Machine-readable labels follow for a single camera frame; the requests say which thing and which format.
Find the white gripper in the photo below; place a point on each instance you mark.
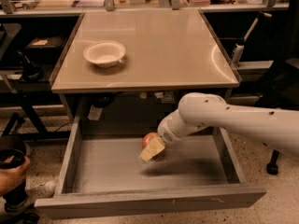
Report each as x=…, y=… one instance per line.
x=165, y=132

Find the red apple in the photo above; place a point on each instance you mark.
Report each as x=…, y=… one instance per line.
x=147, y=138

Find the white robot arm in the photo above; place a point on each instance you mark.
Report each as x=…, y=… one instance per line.
x=277, y=128

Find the open grey drawer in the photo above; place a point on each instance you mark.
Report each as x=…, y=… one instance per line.
x=102, y=176

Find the grey counter cabinet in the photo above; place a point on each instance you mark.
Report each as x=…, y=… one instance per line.
x=165, y=50

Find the person's hand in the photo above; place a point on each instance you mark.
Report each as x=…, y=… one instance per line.
x=12, y=178

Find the white paper bowl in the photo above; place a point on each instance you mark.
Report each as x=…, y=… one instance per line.
x=104, y=54

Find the black office chair base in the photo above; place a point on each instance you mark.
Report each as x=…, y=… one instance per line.
x=272, y=167

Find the grey white shoe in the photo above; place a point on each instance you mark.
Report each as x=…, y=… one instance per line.
x=34, y=195

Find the black handheld device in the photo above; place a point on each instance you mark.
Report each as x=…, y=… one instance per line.
x=12, y=157

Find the black box with label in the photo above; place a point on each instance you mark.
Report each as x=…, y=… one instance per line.
x=45, y=50

